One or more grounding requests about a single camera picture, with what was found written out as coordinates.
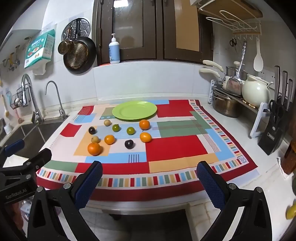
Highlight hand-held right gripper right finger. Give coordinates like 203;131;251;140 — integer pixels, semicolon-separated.
196;160;273;241

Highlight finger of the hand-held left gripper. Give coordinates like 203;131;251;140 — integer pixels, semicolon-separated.
0;148;52;183
0;139;25;163

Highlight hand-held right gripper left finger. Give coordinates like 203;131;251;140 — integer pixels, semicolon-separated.
27;160;103;241

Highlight large orange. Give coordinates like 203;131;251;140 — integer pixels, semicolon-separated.
87;142;101;156

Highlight green plate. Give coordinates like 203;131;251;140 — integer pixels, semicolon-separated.
112;101;158;121

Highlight steel sink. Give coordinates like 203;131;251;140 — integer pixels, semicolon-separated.
0;118;67;150

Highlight yellow dish brush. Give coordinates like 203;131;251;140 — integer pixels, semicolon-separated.
1;95;10;117

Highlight colourful patterned tablecloth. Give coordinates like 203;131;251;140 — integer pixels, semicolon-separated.
36;99;259;202

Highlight large chrome faucet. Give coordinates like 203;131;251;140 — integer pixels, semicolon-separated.
21;74;44;124

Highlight thin chrome faucet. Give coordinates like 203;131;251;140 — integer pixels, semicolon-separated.
45;81;69;120

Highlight white plastic stand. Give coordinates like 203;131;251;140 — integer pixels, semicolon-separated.
250;102;271;139

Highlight black knife block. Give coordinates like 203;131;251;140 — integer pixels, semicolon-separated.
257;100;292;156

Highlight large steel pot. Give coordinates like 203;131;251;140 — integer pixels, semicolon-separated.
212;91;243;118

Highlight brown wooden board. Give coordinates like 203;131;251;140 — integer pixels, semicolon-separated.
282;141;296;175

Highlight hanging metal utensil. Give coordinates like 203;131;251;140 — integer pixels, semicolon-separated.
14;45;22;68
3;53;15;72

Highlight yellow round object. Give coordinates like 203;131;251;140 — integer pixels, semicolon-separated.
286;205;296;220

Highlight metal dish rack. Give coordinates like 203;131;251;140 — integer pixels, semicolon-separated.
209;79;271;116

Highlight black kitchen scissors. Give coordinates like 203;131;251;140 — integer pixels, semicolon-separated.
269;100;284;124

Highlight teal cardboard box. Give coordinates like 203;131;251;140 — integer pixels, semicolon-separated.
24;29;56;69

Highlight metal skimmer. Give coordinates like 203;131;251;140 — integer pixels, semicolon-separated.
225;42;247;96

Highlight cream ceramic pot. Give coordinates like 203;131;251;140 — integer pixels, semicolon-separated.
242;74;274;106

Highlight black frying pan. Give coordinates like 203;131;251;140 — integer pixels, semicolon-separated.
63;36;97;75

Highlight small brass saucepan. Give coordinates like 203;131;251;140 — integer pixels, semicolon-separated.
58;39;74;55

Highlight white rice spoon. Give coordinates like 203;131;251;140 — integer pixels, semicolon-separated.
253;38;264;72

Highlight white blue pump bottle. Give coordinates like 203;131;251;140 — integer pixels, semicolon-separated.
109;33;121;65

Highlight round metal steamer rack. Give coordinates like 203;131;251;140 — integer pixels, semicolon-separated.
61;19;91;41

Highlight wooden cutting board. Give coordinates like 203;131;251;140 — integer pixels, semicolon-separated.
199;0;264;19

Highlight black wire basket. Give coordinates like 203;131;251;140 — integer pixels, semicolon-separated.
10;83;31;109

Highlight white wall holder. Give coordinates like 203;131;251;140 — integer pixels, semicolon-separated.
32;59;51;76

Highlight cream handled saucepan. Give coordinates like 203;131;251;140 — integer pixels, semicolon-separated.
199;68;232;90
203;60;248;81

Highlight steel handled knife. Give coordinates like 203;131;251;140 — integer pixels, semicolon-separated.
274;66;281;94
281;71;288;100
287;79;294;105

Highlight dark wooden window frame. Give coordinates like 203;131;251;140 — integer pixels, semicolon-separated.
92;0;213;66

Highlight white wire wall rack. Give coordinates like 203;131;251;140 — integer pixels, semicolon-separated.
205;10;262;36

